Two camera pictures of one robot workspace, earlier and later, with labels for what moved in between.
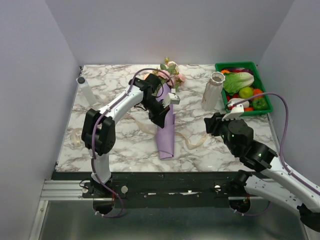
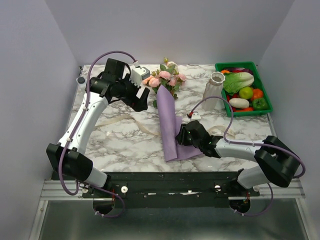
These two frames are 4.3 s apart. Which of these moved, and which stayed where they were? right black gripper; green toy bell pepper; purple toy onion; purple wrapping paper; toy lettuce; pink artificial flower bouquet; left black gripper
Moved: left black gripper; purple wrapping paper; right black gripper
Stayed: green toy bell pepper; toy lettuce; pink artificial flower bouquet; purple toy onion
